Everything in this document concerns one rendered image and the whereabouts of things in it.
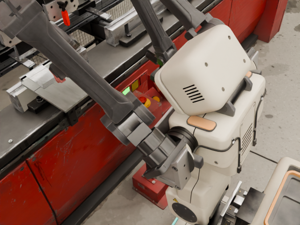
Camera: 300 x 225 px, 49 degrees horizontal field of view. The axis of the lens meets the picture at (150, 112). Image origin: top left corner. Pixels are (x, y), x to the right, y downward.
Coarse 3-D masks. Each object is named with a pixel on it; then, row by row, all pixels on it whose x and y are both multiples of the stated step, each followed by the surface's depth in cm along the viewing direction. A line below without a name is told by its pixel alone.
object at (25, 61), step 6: (0, 48) 142; (6, 48) 143; (12, 48) 144; (0, 54) 141; (6, 54) 143; (12, 54) 143; (0, 60) 142; (18, 60) 140; (24, 60) 140; (30, 60) 140; (30, 66) 137
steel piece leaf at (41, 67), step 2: (40, 66) 137; (42, 66) 137; (44, 66) 137; (36, 68) 136; (38, 68) 136; (40, 68) 136; (42, 68) 136; (44, 68) 136; (34, 70) 136; (36, 70) 136; (38, 70) 136; (40, 70) 136; (30, 72) 135; (32, 72) 135; (34, 72) 135; (36, 72) 135; (26, 74) 134; (28, 74) 134; (30, 74) 134; (32, 74) 134; (34, 74) 134; (28, 76) 133; (30, 76) 133
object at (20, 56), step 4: (20, 44) 124; (24, 44) 125; (28, 44) 127; (16, 48) 123; (20, 48) 125; (24, 48) 126; (28, 48) 128; (32, 48) 129; (16, 52) 126; (20, 52) 125; (24, 52) 127; (28, 52) 129; (32, 52) 131; (20, 56) 127; (24, 56) 129
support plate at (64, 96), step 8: (32, 88) 128; (40, 88) 128; (48, 88) 128; (56, 88) 128; (64, 88) 127; (72, 88) 127; (80, 88) 127; (40, 96) 126; (48, 96) 125; (56, 96) 125; (64, 96) 124; (72, 96) 124; (80, 96) 124; (56, 104) 122; (64, 104) 121; (72, 104) 121
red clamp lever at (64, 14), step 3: (57, 3) 125; (60, 3) 123; (63, 3) 123; (63, 6) 123; (66, 6) 124; (63, 9) 125; (63, 12) 125; (66, 12) 126; (63, 15) 126; (66, 15) 126; (63, 18) 127; (66, 18) 127; (66, 21) 128; (69, 21) 129; (66, 24) 129; (69, 24) 129
